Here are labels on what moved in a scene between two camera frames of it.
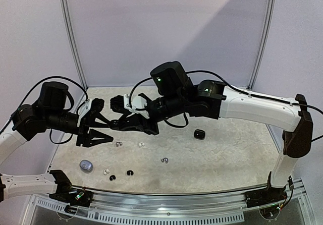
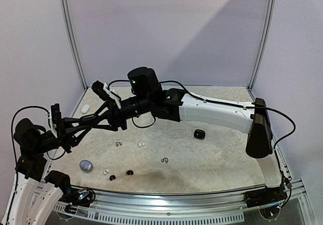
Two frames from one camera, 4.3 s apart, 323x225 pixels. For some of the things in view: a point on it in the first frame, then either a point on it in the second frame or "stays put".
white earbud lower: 106,171 stays put
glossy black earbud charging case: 199,134 stays put
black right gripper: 148,122 -> 115,117
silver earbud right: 166,160 stays put
